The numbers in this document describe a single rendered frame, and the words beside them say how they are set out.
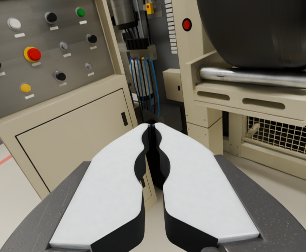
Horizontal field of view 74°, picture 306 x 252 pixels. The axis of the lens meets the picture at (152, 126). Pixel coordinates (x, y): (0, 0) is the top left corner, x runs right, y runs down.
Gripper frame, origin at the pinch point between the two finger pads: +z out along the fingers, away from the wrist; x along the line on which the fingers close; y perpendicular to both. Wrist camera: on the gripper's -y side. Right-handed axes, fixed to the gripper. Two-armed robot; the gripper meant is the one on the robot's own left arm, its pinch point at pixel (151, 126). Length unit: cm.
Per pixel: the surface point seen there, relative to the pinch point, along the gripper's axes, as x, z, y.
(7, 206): -121, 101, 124
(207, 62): 21, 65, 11
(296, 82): 37, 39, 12
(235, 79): 27, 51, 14
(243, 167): 65, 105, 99
